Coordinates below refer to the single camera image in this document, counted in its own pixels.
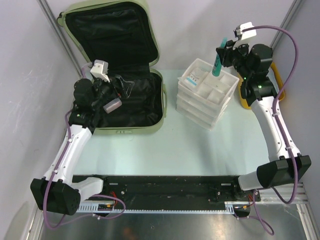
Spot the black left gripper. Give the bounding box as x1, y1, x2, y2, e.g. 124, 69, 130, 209
90, 75, 134, 110

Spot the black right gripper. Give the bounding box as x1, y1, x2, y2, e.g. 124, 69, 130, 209
217, 38, 252, 80

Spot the teal toothpaste tube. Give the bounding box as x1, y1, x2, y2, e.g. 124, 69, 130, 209
211, 37, 228, 77

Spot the white plastic drawer organizer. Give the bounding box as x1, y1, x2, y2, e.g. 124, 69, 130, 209
176, 58, 239, 131

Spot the green hard-shell suitcase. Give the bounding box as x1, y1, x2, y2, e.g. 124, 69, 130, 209
57, 0, 167, 134

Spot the yellow plastic basket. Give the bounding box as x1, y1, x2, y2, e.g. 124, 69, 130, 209
237, 62, 283, 110

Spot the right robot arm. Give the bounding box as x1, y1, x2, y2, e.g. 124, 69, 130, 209
216, 40, 312, 201

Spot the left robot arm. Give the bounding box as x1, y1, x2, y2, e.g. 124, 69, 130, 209
30, 74, 135, 216

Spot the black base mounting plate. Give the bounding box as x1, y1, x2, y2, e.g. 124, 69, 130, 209
91, 175, 258, 212

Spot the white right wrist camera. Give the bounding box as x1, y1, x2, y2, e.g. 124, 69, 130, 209
233, 21, 257, 49

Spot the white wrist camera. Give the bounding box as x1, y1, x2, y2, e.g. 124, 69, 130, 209
90, 59, 110, 83
233, 21, 257, 49

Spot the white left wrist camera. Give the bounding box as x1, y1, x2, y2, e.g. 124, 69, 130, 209
90, 59, 110, 83

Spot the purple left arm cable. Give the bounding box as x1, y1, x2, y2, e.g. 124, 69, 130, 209
42, 62, 127, 230

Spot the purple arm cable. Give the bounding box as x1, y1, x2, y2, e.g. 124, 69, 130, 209
42, 62, 127, 230
246, 24, 300, 236

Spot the aluminium frame rail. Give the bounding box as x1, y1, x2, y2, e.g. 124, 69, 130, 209
252, 182, 307, 205

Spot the white slotted cable duct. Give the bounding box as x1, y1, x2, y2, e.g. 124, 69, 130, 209
74, 199, 236, 215

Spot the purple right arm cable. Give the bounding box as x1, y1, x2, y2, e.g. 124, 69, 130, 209
246, 24, 300, 236

